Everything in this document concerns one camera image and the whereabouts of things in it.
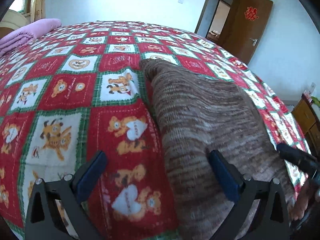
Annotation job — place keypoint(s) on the red checked printed blanket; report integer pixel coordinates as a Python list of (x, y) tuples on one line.
[(62, 92)]

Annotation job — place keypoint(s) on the brown knitted sweater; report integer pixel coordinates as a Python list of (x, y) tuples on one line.
[(200, 110)]

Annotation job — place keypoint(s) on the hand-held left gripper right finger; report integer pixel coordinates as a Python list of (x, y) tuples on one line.
[(222, 177)]

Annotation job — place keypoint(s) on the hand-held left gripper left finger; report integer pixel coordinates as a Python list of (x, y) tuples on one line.
[(92, 175)]

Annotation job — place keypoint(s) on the yellow curtain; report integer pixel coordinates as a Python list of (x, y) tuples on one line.
[(39, 0)]

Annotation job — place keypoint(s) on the brown wooden door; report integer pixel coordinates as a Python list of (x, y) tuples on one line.
[(246, 27)]

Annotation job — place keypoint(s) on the brown wooden door frame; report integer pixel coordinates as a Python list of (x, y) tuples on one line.
[(211, 7)]

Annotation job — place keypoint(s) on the person's right hand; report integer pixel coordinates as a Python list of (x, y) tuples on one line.
[(306, 200)]

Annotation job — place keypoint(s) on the yellow wooden headboard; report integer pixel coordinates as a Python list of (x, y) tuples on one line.
[(11, 22)]

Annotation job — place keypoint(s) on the pink folded blanket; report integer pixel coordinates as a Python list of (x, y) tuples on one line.
[(30, 31)]

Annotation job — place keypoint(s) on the wooden cabinet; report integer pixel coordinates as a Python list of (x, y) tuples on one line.
[(307, 122)]

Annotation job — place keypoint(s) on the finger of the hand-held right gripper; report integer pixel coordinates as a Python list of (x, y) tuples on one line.
[(297, 157)]

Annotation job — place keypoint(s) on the red paper door decoration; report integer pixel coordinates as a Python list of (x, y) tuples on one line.
[(251, 13)]

